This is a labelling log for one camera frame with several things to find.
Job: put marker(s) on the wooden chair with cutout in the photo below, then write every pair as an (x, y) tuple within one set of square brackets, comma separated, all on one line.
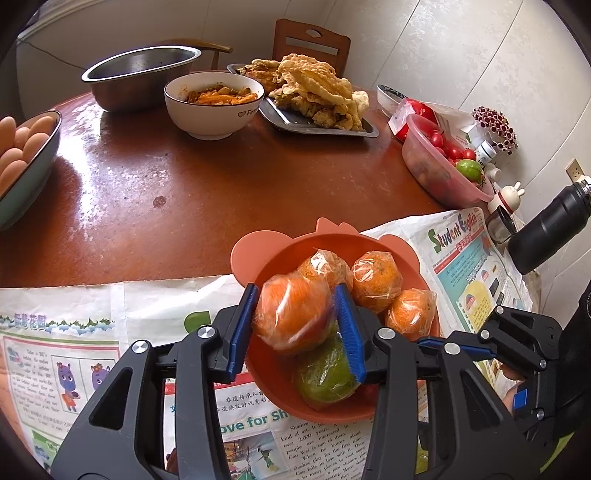
[(309, 46)]

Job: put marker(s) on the white rabbit shaker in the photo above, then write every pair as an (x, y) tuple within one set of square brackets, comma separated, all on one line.
[(505, 198)]

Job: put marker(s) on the small green fruit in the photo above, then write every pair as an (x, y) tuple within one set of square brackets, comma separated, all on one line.
[(422, 459)]

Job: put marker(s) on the metal tray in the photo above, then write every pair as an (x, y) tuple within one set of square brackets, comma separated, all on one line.
[(281, 115)]

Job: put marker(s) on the orange stewed food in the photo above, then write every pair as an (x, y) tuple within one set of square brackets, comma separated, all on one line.
[(221, 94)]

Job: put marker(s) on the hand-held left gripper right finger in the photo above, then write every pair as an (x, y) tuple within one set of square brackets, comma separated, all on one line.
[(351, 337)]

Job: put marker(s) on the glass jar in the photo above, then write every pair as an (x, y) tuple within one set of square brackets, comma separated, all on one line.
[(501, 225)]

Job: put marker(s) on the small patterned bowl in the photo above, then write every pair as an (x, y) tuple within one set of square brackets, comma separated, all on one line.
[(390, 97)]

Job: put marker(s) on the printed newspaper sheet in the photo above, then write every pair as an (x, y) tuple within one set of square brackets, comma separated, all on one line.
[(461, 258), (69, 323)]

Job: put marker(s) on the wall socket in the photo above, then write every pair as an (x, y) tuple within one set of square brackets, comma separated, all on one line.
[(574, 170)]

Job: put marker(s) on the small orange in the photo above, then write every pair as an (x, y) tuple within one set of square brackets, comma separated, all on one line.
[(323, 267), (411, 314)]

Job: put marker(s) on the person's right hand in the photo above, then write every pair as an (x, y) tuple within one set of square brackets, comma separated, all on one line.
[(510, 392)]

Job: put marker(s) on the teal bowl of eggs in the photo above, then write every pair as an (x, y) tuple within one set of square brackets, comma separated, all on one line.
[(32, 184)]

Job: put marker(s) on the stainless steel basin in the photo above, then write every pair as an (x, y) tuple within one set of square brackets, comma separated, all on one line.
[(134, 87)]

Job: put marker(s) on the white plastic bag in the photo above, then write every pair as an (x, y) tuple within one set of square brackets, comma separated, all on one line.
[(455, 117)]

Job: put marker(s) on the black thermos bottle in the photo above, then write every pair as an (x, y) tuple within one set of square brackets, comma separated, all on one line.
[(549, 226)]

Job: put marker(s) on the pink plastic container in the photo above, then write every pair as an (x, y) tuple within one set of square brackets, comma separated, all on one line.
[(429, 181)]

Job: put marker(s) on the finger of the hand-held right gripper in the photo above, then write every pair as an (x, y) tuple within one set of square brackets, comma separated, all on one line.
[(475, 344)]

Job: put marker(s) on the red plastic bag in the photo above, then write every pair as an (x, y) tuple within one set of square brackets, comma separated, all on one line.
[(415, 113)]

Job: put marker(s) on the pile of brown eggs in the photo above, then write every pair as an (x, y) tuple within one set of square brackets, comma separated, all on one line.
[(27, 138)]

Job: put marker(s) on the white pill bottle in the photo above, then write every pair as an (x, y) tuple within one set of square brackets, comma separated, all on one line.
[(486, 153)]

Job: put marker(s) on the large orange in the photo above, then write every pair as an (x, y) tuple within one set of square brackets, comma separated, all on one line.
[(291, 314), (376, 279)]

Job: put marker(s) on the orange-pink eared bowl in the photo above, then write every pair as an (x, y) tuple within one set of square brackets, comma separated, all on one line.
[(268, 258)]

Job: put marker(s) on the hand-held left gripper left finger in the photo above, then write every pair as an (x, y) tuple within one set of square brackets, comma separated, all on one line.
[(242, 332)]

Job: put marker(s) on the large green fruit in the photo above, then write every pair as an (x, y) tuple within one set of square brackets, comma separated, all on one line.
[(323, 383)]

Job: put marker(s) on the white ceramic bowl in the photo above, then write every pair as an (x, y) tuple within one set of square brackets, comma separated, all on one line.
[(207, 121)]

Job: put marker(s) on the small white jar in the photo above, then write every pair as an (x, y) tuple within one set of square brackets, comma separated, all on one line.
[(492, 173)]

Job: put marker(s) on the green lime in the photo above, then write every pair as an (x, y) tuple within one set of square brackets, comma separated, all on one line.
[(468, 169)]

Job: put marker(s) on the red white flower decoration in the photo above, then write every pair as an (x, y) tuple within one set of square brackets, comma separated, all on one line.
[(496, 127)]

